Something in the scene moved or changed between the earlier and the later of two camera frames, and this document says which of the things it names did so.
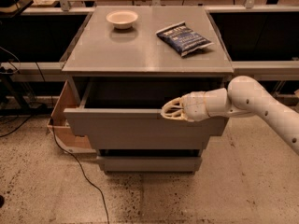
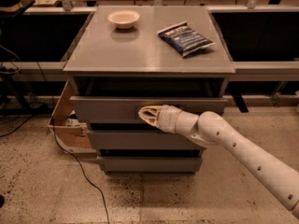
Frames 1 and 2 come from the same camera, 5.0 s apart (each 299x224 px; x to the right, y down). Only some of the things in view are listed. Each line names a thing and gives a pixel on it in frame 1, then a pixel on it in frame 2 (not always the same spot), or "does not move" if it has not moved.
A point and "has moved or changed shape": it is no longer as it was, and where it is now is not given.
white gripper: x=193 y=106 -> x=168 y=119
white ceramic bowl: x=121 y=19 does not move
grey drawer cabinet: x=124 y=64 does not move
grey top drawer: x=125 y=114 has moved or changed shape
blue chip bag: x=181 y=38 does not move
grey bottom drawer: x=149 y=163 does not move
